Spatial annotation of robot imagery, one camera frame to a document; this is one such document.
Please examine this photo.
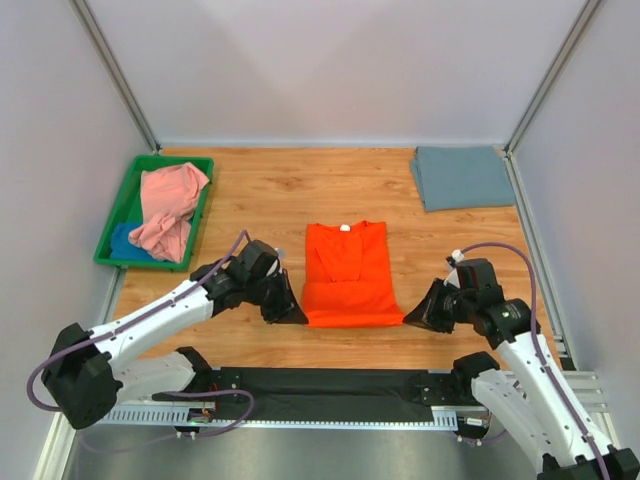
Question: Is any white slotted cable duct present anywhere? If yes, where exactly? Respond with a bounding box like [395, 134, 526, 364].
[98, 404, 490, 432]

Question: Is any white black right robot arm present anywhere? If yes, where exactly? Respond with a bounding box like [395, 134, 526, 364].
[404, 279, 639, 479]

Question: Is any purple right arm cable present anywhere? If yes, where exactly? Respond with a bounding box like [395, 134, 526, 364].
[449, 242, 614, 480]

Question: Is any blue cloth in bin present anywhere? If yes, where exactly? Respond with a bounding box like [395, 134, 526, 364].
[109, 222, 162, 263]

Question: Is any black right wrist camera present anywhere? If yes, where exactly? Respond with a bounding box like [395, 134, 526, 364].
[444, 250, 504, 304]

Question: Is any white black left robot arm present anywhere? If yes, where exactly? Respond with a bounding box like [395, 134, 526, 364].
[41, 264, 308, 430]

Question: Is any black base plate strip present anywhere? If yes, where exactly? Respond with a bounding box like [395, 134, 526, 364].
[195, 367, 479, 420]

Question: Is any pink t shirt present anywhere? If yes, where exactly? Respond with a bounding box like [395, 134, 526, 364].
[128, 162, 210, 263]

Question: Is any right aluminium corner post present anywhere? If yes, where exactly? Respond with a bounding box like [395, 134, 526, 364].
[503, 0, 604, 156]

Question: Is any folded grey blue t shirt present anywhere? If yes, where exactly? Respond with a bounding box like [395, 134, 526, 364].
[409, 146, 515, 212]

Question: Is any left aluminium corner post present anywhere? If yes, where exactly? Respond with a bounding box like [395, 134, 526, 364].
[69, 0, 162, 154]

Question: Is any aluminium corner post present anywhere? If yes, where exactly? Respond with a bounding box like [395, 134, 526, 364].
[503, 0, 604, 156]
[69, 0, 162, 154]

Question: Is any green plastic bin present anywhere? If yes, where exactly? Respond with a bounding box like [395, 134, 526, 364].
[93, 155, 215, 272]

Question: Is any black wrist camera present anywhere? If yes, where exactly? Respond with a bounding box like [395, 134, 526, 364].
[229, 240, 281, 283]
[444, 250, 504, 304]

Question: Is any orange t shirt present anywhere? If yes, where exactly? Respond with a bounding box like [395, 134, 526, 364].
[302, 221, 404, 328]

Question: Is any aluminium frame rail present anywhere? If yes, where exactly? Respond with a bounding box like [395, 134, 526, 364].
[59, 363, 609, 426]

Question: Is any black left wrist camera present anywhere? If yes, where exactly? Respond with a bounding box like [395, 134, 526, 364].
[229, 240, 281, 283]

